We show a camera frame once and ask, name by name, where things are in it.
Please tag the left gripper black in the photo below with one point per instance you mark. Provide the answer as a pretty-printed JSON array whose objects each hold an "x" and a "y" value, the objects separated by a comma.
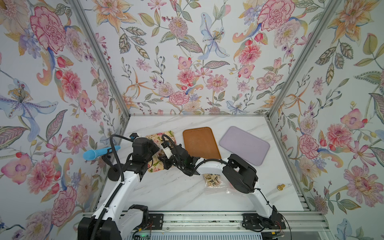
[{"x": 150, "y": 144}]

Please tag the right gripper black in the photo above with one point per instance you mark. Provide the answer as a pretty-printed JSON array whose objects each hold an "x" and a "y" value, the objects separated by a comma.
[{"x": 166, "y": 161}]

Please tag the ziploc bag beige cookies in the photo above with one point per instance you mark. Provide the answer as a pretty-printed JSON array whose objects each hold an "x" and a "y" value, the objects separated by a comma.
[{"x": 214, "y": 184}]

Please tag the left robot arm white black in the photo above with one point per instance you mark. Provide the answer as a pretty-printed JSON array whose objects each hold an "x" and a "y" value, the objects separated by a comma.
[{"x": 107, "y": 222}]

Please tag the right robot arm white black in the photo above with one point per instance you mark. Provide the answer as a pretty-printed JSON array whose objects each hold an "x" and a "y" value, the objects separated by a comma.
[{"x": 241, "y": 176}]

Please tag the brown wooden tray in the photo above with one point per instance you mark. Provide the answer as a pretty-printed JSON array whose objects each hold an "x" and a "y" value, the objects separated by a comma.
[{"x": 200, "y": 142}]

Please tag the floral yellow tray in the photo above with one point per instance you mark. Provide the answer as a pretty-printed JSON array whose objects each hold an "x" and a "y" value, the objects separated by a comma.
[{"x": 156, "y": 165}]

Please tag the black microphone stand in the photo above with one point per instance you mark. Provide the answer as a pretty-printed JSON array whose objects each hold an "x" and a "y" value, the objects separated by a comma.
[{"x": 115, "y": 170}]

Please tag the lilac plastic tray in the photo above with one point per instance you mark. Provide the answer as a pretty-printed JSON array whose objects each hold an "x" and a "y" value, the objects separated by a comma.
[{"x": 247, "y": 146}]

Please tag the stray round cookie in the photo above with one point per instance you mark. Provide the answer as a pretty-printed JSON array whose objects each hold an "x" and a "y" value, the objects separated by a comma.
[{"x": 281, "y": 187}]

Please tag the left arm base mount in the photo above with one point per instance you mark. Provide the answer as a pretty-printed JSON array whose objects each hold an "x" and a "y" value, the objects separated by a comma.
[{"x": 150, "y": 220}]

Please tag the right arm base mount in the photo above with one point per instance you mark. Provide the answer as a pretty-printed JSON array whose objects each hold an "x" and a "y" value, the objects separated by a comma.
[{"x": 257, "y": 223}]

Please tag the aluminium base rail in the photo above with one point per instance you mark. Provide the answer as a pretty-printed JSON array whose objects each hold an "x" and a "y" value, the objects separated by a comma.
[{"x": 289, "y": 222}]

